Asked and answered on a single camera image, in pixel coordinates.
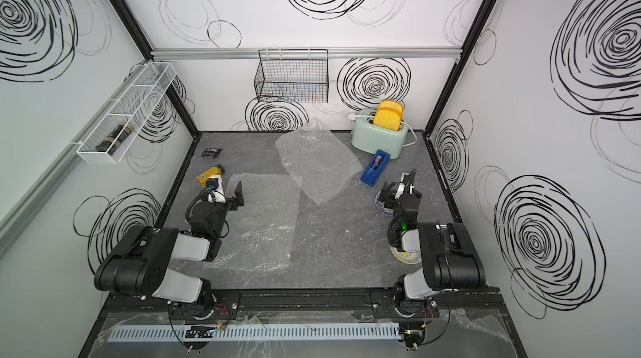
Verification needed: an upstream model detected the blue patterned ceramic bowl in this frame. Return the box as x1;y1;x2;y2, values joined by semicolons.
376;189;398;216

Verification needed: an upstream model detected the bubble wrap sheet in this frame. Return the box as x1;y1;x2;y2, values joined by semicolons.
275;119;363;205
208;174;300;271

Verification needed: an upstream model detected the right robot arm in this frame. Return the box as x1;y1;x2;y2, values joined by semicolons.
376;169;487;317

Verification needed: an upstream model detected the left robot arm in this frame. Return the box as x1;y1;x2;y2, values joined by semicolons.
93;175;245;321

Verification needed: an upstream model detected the crumpled bubble wrap sheet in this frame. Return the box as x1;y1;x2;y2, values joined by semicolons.
275;119;363;205

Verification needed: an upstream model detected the blue tape dispenser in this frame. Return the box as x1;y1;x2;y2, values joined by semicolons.
361;150;390;186

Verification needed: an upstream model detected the yellow bottle black cap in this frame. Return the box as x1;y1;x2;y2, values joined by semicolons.
196;164;225;189

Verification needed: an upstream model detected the small black clip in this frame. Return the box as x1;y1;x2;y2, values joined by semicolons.
201;148;222;159

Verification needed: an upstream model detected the yellow green patterned bowl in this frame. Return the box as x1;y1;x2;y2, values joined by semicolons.
390;246;422;265

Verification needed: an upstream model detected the mint green toaster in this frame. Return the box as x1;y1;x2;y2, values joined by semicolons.
348;109;412;159

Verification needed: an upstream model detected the front yellow sponge toast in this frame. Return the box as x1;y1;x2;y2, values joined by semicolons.
372;108;402;131

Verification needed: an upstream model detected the yellow sponge toast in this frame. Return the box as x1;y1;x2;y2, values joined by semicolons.
378;100;404;116
372;108;402;131

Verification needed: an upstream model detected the rear yellow sponge toast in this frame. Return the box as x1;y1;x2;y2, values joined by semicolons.
378;100;404;116

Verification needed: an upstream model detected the dark bottle in shelf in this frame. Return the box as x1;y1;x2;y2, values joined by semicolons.
95;124;133;155

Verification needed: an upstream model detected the black front mounting rail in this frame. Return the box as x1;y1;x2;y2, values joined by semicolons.
102;287;507;311

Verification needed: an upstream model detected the black wire wall basket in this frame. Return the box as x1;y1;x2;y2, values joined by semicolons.
254;48;330;103

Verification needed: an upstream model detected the white wire wall shelf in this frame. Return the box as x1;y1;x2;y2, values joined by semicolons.
76;62;177;164

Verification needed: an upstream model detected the white slotted cable duct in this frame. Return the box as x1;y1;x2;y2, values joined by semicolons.
107;323;402;344

